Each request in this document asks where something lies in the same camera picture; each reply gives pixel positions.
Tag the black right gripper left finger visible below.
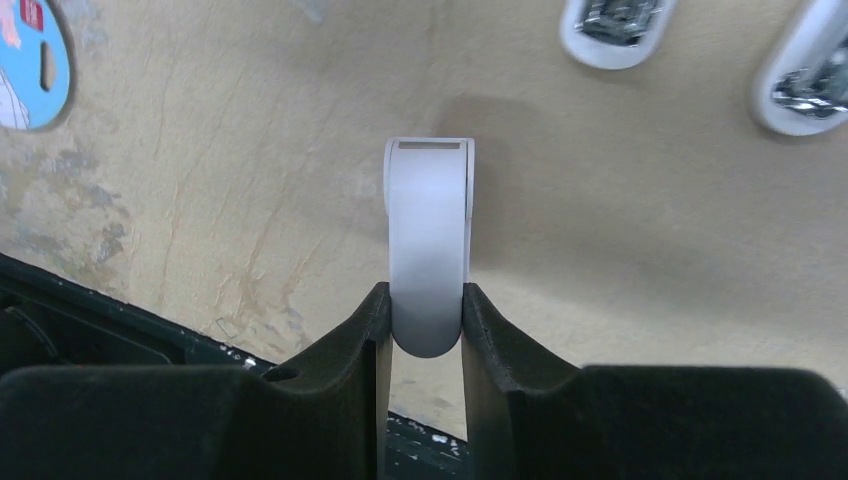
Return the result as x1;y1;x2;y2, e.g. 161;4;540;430
1;282;391;479

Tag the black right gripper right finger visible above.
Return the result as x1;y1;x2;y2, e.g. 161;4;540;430
461;283;847;479

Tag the blue hair clip package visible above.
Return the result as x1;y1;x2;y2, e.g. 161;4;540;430
1;1;75;131

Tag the long white stapler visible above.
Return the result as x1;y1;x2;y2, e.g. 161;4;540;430
750;0;847;137

